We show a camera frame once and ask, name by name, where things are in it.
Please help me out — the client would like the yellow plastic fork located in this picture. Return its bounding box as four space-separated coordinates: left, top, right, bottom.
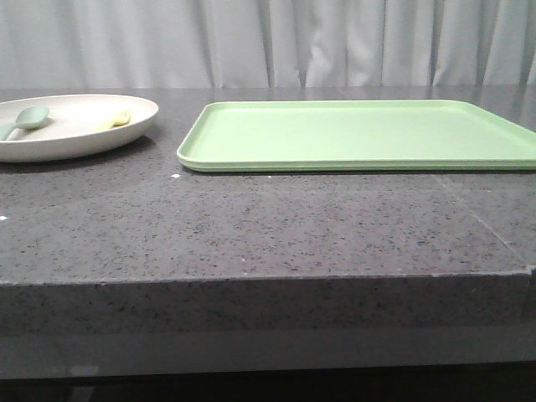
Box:
96 109 131 131

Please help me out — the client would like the grey pleated curtain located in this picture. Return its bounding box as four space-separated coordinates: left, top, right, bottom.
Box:
1 1 535 89

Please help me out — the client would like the white round plate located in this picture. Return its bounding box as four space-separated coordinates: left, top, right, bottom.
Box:
1 94 158 162

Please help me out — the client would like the light green serving tray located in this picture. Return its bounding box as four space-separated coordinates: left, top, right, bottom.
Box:
177 100 535 173

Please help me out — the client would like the pale green plastic spoon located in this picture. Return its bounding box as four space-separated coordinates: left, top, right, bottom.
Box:
1 106 49 141

